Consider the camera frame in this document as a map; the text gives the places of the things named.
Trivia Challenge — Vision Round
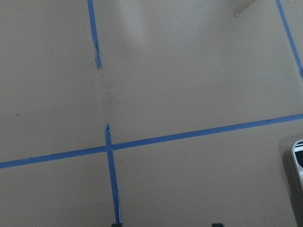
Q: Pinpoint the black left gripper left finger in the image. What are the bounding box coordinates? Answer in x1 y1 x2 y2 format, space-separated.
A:
111 223 122 227

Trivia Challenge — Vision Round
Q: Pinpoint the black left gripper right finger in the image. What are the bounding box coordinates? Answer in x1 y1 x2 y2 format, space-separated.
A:
211 223 223 227

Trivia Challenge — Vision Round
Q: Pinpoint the silver digital kitchen scale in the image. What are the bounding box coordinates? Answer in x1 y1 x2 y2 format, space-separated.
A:
290 140 303 227

